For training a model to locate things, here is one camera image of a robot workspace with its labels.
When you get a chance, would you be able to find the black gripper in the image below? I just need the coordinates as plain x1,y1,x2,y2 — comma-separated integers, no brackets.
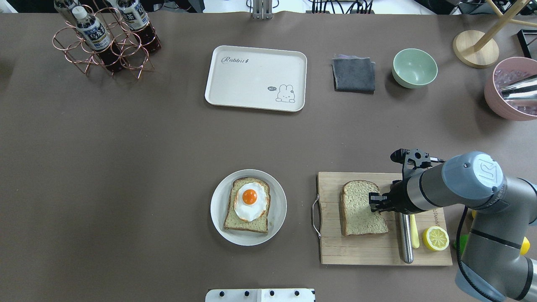
368,180,410,214

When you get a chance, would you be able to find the white round plate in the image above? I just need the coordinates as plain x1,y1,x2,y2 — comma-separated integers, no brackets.
210,169,287,246

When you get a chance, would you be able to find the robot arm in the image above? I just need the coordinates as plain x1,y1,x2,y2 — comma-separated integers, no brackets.
369,149,537,302

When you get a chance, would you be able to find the cream rabbit tray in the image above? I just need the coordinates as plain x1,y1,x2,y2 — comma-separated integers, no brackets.
205,45,307,112

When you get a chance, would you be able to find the steel cylinder tool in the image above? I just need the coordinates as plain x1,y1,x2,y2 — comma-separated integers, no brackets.
399,213,414,264

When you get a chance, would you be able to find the yellow plastic knife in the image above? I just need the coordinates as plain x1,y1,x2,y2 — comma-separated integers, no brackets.
409,214,420,249

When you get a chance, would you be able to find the half lemon slice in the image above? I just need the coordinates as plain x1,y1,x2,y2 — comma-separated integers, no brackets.
422,226,449,252

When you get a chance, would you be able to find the green lime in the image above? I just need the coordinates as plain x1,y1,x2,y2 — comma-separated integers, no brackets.
453,234,468,254

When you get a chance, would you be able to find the wooden cutting board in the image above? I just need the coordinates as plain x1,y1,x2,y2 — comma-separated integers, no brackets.
311,172,453,266

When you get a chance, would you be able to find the green bowl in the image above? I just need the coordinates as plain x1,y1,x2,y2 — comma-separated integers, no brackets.
391,48,438,89

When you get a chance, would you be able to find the grey folded cloth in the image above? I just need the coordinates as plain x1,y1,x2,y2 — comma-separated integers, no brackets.
332,54,375,93

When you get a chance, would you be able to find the yellow lemon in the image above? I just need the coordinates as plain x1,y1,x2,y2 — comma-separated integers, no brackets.
519,237,531,255

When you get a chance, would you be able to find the bread slice with fried egg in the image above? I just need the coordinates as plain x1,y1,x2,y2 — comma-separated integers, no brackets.
223,177,271,234

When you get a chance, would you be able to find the pink bowl with ice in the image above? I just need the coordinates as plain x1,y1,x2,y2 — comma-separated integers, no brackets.
485,57,537,122

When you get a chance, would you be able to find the steel ice scoop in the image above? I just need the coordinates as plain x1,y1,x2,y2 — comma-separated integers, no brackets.
500,75,537,107

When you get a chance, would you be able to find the wooden mug tree stand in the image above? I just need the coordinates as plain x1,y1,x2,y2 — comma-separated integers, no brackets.
452,0,537,68

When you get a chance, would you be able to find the tea bottle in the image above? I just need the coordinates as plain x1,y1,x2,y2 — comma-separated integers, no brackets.
117,0,161,53
72,5,123,72
53,0,79,26

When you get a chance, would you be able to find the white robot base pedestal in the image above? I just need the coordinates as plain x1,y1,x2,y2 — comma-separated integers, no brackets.
205,288,316,302

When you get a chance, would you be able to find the aluminium frame post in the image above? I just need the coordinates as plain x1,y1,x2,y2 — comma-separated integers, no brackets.
251,0,274,20

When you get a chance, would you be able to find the copper wire bottle rack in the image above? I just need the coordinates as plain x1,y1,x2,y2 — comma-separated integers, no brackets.
52,0,161,79

